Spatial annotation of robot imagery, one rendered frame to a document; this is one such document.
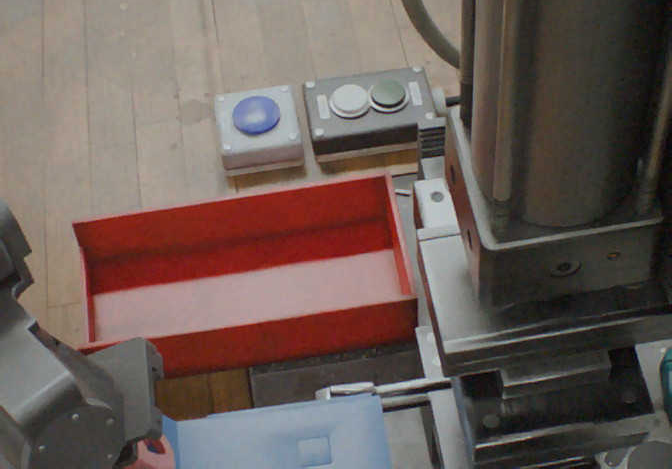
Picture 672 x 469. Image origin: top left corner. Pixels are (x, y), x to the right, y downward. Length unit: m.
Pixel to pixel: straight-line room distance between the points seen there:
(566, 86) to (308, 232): 0.56
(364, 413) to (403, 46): 0.43
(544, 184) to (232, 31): 0.68
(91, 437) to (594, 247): 0.26
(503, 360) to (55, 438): 0.23
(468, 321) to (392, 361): 0.32
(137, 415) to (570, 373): 0.25
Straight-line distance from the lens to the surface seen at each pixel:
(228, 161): 1.10
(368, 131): 1.10
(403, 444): 0.97
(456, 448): 0.88
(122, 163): 1.15
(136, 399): 0.77
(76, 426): 0.66
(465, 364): 0.70
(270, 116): 1.11
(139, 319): 1.04
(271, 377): 1.01
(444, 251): 0.72
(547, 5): 0.51
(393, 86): 1.12
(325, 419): 0.88
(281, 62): 1.20
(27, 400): 0.65
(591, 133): 0.56
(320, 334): 0.99
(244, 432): 0.88
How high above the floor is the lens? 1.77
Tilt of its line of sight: 53 degrees down
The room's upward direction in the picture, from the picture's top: 5 degrees counter-clockwise
